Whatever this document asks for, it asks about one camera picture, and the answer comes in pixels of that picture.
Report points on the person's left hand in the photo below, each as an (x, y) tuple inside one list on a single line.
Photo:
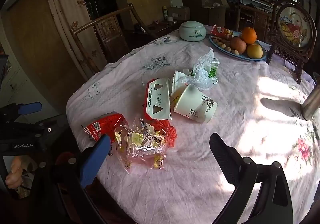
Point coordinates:
[(13, 175)]

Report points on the white printed paper cup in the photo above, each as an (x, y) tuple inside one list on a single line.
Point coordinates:
[(197, 104)]

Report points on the yellow pear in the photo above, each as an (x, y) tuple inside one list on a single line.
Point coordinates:
[(254, 50)]

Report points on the red apple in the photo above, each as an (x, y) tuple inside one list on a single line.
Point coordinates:
[(237, 45)]

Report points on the clear plastic wrapper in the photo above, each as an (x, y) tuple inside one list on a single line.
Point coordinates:
[(140, 149)]

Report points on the floral curtain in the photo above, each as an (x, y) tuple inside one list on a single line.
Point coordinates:
[(67, 13)]

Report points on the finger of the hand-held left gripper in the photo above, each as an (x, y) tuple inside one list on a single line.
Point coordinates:
[(30, 108)]

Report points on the brown wooden cabinet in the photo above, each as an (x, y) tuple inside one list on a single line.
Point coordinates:
[(255, 20)]

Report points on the blue oval fruit plate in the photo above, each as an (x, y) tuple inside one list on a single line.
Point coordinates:
[(250, 59)]

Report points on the clear plastic bag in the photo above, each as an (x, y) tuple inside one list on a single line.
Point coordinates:
[(200, 73)]

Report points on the carved wooden chair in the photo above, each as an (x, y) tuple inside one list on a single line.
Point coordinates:
[(110, 28)]

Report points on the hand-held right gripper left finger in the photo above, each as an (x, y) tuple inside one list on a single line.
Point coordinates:
[(96, 156)]

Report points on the red snack packet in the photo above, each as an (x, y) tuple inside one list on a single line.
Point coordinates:
[(107, 124)]

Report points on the orange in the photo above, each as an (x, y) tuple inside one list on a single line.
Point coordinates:
[(248, 35)]

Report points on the pink floral tablecloth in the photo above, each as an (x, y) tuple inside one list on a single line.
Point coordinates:
[(200, 164)]

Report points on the round embroidered table screen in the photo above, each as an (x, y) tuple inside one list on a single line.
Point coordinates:
[(295, 26)]

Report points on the pale green ceramic jar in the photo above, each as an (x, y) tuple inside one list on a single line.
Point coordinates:
[(192, 31)]

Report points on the cardboard box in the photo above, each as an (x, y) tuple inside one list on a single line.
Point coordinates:
[(180, 13)]

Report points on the red and white carton box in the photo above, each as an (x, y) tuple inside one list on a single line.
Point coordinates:
[(156, 99)]

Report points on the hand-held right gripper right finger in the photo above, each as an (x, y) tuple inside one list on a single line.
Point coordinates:
[(225, 156)]

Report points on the green tissue packet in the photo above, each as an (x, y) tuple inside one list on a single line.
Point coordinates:
[(213, 71)]

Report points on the metal bottle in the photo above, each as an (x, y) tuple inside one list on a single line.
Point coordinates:
[(311, 106)]

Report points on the white tape roll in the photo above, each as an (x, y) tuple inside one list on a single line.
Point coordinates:
[(170, 19)]

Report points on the red snack bag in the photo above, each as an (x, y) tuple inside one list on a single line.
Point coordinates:
[(221, 31)]

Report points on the dark wooden side table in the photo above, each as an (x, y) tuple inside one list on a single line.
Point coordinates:
[(150, 29)]

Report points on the green can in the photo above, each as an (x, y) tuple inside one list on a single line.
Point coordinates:
[(165, 11)]

